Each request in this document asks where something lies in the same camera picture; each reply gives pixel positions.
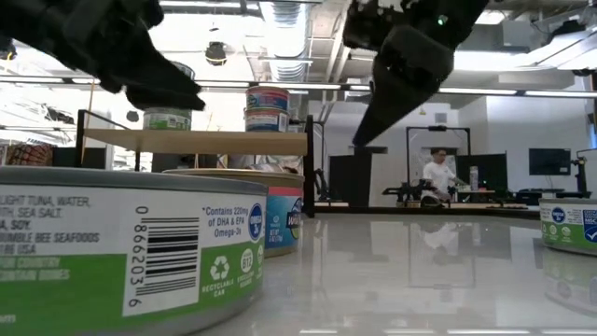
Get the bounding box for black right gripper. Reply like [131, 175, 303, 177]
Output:
[353, 25, 456, 147]

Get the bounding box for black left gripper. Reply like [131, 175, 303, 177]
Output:
[46, 0, 207, 112]

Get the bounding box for black hanging ceiling device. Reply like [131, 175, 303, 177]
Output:
[204, 40, 229, 66]

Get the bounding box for person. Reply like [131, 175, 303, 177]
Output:
[422, 147, 467, 203]

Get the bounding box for black background monitor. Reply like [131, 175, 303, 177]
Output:
[151, 153, 219, 172]

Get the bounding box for black partition panel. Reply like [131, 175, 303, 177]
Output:
[50, 147, 108, 169]
[455, 152, 509, 200]

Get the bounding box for black ceiling mounted box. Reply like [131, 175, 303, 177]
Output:
[0, 39, 19, 62]

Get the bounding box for dark background table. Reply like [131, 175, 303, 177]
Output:
[510, 188, 593, 206]

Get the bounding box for black equipment stand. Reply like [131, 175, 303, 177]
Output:
[571, 147, 597, 200]

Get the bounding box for black metal gantry frame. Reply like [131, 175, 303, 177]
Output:
[405, 124, 472, 188]

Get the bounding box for wooden shelf black frame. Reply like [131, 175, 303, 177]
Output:
[74, 108, 316, 219]

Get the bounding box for yellow power cord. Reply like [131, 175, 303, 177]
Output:
[81, 91, 94, 167]

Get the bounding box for long suspended light rail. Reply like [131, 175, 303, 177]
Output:
[0, 74, 597, 100]

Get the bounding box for ribbed silver ceiling duct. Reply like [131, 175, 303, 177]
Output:
[260, 0, 312, 84]

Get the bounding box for black aluminium table frame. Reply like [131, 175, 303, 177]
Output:
[312, 204, 542, 220]

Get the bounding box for patterned orange wall tapestry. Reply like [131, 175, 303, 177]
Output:
[4, 142, 56, 168]

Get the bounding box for black wall monitor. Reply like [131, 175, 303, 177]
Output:
[528, 147, 572, 176]

